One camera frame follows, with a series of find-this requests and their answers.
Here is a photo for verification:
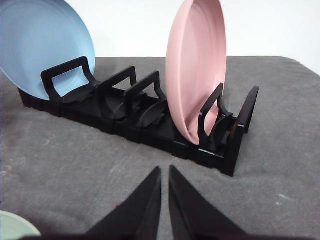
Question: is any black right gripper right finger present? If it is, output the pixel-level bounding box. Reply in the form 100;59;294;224
168;165;288;240

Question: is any green plate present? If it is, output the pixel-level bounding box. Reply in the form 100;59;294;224
0;210;41;240

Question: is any black plate rack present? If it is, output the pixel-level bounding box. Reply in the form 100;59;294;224
18;57;259;176

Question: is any pink plate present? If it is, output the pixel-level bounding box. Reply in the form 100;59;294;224
165;0;228;144

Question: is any blue plate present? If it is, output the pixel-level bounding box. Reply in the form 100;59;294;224
0;0;97;101

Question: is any grey table cloth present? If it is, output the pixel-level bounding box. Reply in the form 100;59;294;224
0;56;320;235

